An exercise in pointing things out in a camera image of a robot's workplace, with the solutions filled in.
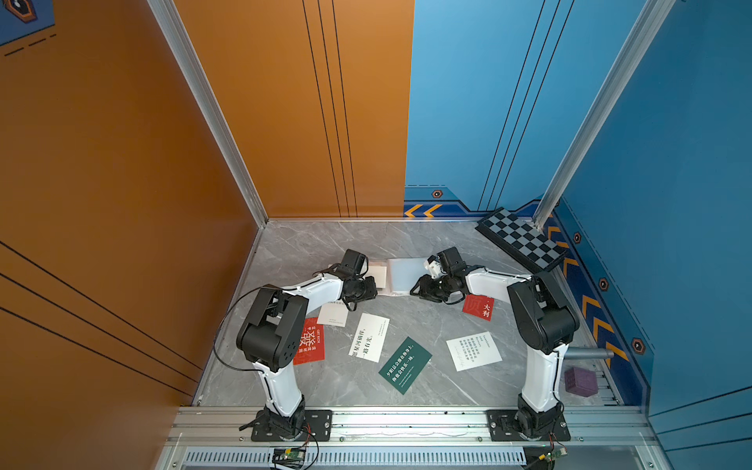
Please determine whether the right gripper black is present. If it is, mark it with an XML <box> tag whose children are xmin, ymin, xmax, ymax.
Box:
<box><xmin>407</xmin><ymin>273</ymin><xmax>454</xmax><ymax>303</ymax></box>

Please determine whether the white card large chinese text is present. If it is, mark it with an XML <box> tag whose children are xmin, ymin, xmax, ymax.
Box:
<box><xmin>349</xmin><ymin>313</ymin><xmax>390</xmax><ymax>362</ymax></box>

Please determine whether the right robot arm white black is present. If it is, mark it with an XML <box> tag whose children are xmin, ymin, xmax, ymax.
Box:
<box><xmin>409</xmin><ymin>247</ymin><xmax>580</xmax><ymax>441</ymax></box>

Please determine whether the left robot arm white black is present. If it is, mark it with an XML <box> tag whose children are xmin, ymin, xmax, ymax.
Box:
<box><xmin>236</xmin><ymin>250</ymin><xmax>377</xmax><ymax>441</ymax></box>

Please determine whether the white card near left arm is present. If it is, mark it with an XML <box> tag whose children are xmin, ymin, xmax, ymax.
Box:
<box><xmin>317</xmin><ymin>302</ymin><xmax>350</xmax><ymax>327</ymax></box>

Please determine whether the red card right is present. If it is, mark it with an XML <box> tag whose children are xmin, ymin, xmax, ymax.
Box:
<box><xmin>462</xmin><ymin>295</ymin><xmax>495</xmax><ymax>322</ymax></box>

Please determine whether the red card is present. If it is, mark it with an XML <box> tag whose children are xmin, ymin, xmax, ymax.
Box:
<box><xmin>462</xmin><ymin>295</ymin><xmax>495</xmax><ymax>322</ymax></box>
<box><xmin>294</xmin><ymin>317</ymin><xmax>325</xmax><ymax>365</ymax></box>

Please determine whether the white card small text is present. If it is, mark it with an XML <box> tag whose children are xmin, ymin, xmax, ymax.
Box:
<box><xmin>446</xmin><ymin>332</ymin><xmax>503</xmax><ymax>372</ymax></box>

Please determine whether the red card left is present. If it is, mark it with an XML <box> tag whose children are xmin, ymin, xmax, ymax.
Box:
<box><xmin>294</xmin><ymin>317</ymin><xmax>325</xmax><ymax>365</ymax></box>

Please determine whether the black white checkerboard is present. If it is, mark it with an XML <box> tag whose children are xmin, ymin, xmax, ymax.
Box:
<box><xmin>476</xmin><ymin>209</ymin><xmax>567</xmax><ymax>273</ymax></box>

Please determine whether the dark green card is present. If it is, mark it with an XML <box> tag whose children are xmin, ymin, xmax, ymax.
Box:
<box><xmin>378</xmin><ymin>337</ymin><xmax>433</xmax><ymax>395</ymax></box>

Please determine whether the purple box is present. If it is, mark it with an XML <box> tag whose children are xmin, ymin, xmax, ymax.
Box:
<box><xmin>564</xmin><ymin>367</ymin><xmax>598</xmax><ymax>398</ymax></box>

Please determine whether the left circuit board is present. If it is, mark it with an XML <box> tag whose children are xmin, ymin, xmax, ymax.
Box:
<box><xmin>270</xmin><ymin>448</ymin><xmax>307</xmax><ymax>470</ymax></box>

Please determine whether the circuit board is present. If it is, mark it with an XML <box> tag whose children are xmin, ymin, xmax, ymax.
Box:
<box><xmin>270</xmin><ymin>448</ymin><xmax>307</xmax><ymax>470</ymax></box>
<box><xmin>534</xmin><ymin>446</ymin><xmax>569</xmax><ymax>469</ymax></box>

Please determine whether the right circuit board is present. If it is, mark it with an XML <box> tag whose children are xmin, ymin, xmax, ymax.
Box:
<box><xmin>534</xmin><ymin>446</ymin><xmax>569</xmax><ymax>469</ymax></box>

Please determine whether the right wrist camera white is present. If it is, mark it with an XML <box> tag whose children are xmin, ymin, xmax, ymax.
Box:
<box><xmin>424</xmin><ymin>255</ymin><xmax>446</xmax><ymax>279</ymax></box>

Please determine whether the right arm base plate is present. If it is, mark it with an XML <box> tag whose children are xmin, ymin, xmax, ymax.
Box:
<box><xmin>486</xmin><ymin>407</ymin><xmax>571</xmax><ymax>443</ymax></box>

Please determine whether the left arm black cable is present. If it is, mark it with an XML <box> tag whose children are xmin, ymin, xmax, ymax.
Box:
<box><xmin>212</xmin><ymin>284</ymin><xmax>266</xmax><ymax>373</ymax></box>

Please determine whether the aluminium front rail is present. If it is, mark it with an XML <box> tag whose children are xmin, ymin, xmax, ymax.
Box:
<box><xmin>166</xmin><ymin>405</ymin><xmax>659</xmax><ymax>448</ymax></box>

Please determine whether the left aluminium corner post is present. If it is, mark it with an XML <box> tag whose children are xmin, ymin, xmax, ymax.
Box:
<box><xmin>147</xmin><ymin>0</ymin><xmax>268</xmax><ymax>228</ymax></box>

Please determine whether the aluminium corner post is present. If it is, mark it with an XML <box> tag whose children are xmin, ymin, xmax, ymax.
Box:
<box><xmin>532</xmin><ymin>0</ymin><xmax>676</xmax><ymax>230</ymax></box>
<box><xmin>147</xmin><ymin>0</ymin><xmax>268</xmax><ymax>228</ymax></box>

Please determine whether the right aluminium corner post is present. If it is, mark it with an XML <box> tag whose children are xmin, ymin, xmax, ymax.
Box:
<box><xmin>532</xmin><ymin>0</ymin><xmax>676</xmax><ymax>230</ymax></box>

